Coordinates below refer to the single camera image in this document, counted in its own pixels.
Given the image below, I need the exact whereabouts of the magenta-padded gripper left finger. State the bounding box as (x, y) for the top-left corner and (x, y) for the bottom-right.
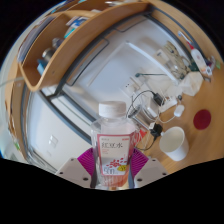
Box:
(54, 147), (98, 188)

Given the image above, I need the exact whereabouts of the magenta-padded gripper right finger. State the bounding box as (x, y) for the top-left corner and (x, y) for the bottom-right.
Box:
(129, 147), (170, 188)

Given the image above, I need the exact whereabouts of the clear drink bottle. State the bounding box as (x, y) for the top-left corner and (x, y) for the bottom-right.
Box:
(90, 100), (140, 190)

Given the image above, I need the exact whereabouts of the white cup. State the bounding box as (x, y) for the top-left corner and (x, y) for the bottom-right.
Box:
(158, 126), (190, 162)

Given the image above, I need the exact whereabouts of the small black adapter block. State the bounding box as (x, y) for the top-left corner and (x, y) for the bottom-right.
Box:
(149, 123), (164, 138)

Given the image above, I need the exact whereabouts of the stainless steel cup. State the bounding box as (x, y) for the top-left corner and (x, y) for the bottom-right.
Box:
(128, 104), (158, 129)

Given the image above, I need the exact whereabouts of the small white case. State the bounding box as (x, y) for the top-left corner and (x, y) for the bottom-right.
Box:
(173, 104), (185, 118)

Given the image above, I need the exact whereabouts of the flat round red coaster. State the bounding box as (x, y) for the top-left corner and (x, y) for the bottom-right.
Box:
(193, 109), (212, 131)

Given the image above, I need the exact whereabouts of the white power strip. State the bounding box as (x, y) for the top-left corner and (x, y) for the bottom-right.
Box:
(159, 95), (179, 108)

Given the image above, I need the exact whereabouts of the black charger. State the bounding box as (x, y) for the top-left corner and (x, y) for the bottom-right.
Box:
(152, 91), (164, 106)

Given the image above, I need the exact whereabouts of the white tissue pack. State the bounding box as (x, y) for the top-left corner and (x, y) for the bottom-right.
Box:
(178, 71), (204, 97)

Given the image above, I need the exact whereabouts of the small brown figurine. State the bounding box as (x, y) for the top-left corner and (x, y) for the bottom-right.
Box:
(164, 39), (189, 79)

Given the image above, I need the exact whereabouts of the wooden shelf unit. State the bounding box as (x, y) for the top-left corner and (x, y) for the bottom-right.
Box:
(18, 0), (151, 93)

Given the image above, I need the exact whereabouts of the grey metal bed frame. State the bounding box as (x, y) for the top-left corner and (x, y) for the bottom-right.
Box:
(20, 4), (201, 164)

